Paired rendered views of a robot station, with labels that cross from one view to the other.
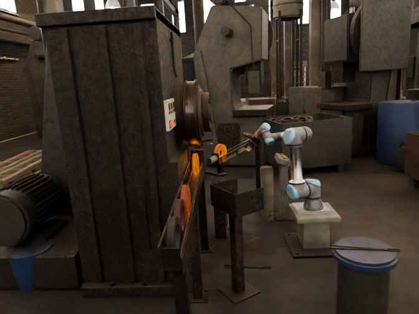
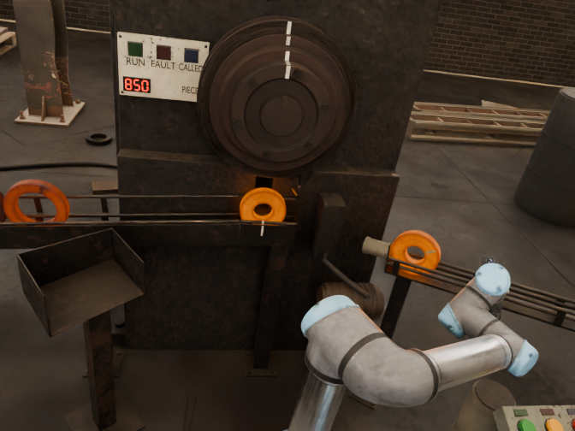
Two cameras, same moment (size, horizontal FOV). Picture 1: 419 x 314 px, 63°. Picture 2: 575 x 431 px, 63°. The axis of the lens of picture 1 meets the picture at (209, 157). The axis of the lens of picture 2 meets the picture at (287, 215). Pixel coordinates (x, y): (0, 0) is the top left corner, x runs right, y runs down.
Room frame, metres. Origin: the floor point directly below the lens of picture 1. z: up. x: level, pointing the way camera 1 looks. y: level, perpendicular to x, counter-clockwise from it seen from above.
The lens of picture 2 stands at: (2.19, -1.25, 1.54)
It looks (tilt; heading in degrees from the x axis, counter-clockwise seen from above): 30 degrees down; 74
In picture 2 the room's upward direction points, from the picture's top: 9 degrees clockwise
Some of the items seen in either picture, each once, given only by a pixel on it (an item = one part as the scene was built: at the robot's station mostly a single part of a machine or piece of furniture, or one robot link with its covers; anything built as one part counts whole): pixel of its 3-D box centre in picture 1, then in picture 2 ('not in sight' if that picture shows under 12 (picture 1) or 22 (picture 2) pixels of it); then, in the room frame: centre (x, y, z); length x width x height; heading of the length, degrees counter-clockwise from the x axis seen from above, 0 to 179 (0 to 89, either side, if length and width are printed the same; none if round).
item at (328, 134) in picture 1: (303, 142); not in sight; (4.84, -1.36, 0.39); 1.03 x 0.83 x 0.77; 101
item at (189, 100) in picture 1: (193, 113); (277, 103); (2.48, 0.09, 1.11); 0.47 x 0.06 x 0.47; 176
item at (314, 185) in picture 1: (312, 187); not in sight; (2.52, -0.78, 0.48); 0.13 x 0.12 x 0.14; 110
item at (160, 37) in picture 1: (138, 147); (258, 126); (2.51, 0.52, 0.88); 1.08 x 0.73 x 1.76; 176
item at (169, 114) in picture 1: (170, 113); (163, 68); (2.15, 0.23, 1.15); 0.26 x 0.02 x 0.18; 176
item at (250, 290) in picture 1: (238, 241); (91, 351); (1.95, -0.15, 0.36); 0.26 x 0.20 x 0.72; 31
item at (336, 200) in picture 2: (198, 163); (326, 227); (2.72, 0.09, 0.68); 0.11 x 0.08 x 0.24; 86
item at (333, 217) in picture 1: (313, 212); not in sight; (2.51, -0.79, 0.28); 0.32 x 0.32 x 0.04; 88
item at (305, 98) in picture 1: (314, 116); not in sight; (6.44, -2.03, 0.55); 1.10 x 0.53 x 1.10; 16
